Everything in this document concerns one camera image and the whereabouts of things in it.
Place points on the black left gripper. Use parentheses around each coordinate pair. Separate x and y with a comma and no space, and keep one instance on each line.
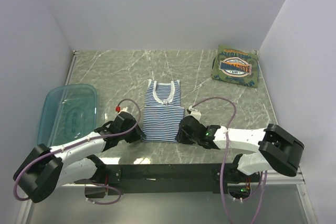
(138,134)

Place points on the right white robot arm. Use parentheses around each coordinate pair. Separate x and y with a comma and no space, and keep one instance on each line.
(264,149)

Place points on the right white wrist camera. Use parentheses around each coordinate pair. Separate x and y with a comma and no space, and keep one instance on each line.
(194,112)

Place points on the olive green tank top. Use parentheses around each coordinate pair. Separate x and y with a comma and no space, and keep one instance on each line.
(236,67)

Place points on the blue white striped tank top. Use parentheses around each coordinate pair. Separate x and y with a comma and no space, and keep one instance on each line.
(163,111)

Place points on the translucent teal laundry basket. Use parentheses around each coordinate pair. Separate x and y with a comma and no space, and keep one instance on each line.
(69,113)

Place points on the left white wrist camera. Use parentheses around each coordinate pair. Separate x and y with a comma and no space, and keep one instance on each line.
(120,109)

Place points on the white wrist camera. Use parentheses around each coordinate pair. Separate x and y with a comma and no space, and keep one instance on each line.
(194,112)
(120,109)

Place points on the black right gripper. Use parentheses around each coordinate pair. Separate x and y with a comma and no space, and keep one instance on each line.
(180,138)

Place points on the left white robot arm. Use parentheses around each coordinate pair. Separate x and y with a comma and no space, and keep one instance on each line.
(48,168)

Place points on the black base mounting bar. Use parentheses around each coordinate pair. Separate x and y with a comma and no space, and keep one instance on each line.
(163,178)

